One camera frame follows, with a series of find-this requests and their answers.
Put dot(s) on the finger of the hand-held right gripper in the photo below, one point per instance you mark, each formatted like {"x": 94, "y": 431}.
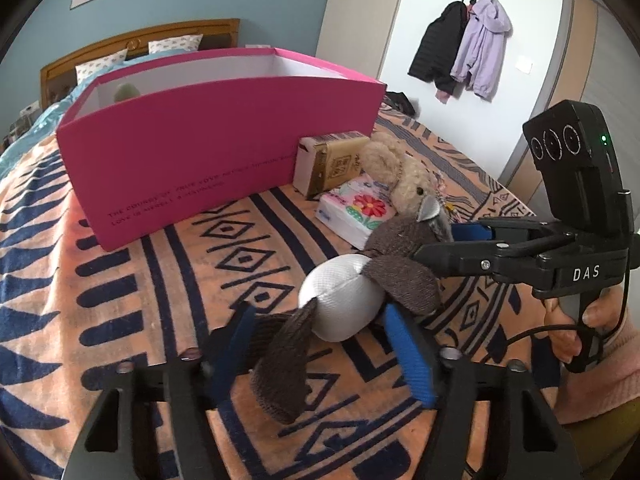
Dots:
{"x": 460, "y": 260}
{"x": 475, "y": 232}

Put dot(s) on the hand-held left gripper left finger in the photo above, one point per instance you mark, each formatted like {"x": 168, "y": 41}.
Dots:
{"x": 230, "y": 355}

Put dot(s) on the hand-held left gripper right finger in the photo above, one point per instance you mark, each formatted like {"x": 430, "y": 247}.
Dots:
{"x": 410, "y": 355}

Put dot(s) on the brown and white plush toy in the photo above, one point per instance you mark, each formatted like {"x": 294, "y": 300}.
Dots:
{"x": 345, "y": 295}

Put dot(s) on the beige plush toy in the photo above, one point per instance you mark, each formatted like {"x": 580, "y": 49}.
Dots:
{"x": 400, "y": 175}

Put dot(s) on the floral tissue pack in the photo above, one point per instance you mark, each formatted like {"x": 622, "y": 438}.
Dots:
{"x": 350, "y": 210}

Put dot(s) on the pink storage box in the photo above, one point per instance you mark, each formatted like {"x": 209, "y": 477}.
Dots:
{"x": 200, "y": 150}

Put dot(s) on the person's right forearm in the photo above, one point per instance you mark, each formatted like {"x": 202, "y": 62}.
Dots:
{"x": 615, "y": 375}

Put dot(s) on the person's right hand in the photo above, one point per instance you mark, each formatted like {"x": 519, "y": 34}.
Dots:
{"x": 556, "y": 330}

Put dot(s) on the wooden door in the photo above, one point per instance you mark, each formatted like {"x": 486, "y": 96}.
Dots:
{"x": 580, "y": 60}

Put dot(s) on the pink garment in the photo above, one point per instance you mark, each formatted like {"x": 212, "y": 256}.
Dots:
{"x": 443, "y": 95}

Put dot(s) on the orange patterned blanket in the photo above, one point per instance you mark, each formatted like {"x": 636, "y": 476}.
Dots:
{"x": 100, "y": 285}

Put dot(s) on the pile of dark clothes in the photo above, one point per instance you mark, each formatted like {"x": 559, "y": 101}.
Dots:
{"x": 400, "y": 102}

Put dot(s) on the small cardboard box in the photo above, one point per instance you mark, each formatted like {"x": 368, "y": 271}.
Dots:
{"x": 330, "y": 160}

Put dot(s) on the purple hooded jacket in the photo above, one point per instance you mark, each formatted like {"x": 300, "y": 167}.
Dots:
{"x": 482, "y": 45}

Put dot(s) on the black jacket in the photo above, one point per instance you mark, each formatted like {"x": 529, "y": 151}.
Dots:
{"x": 437, "y": 45}

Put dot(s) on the person's olive trousers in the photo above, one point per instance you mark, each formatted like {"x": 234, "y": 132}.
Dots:
{"x": 610, "y": 445}

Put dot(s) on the beige wardrobe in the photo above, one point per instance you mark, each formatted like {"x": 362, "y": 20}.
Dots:
{"x": 360, "y": 20}

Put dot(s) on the green plush toy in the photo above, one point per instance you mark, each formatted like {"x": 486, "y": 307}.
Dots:
{"x": 125, "y": 92}

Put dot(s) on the blue floral duvet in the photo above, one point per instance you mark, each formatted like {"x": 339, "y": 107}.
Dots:
{"x": 35, "y": 130}

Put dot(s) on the cluttered nightstand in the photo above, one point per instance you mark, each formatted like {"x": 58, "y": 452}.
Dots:
{"x": 25, "y": 115}

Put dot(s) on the white patterned pillow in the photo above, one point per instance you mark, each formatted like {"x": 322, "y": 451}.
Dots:
{"x": 175, "y": 44}
{"x": 100, "y": 65}

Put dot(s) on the wooden headboard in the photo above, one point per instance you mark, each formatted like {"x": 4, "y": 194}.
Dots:
{"x": 200, "y": 27}

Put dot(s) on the white light switch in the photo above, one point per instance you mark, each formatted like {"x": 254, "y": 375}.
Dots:
{"x": 525, "y": 63}

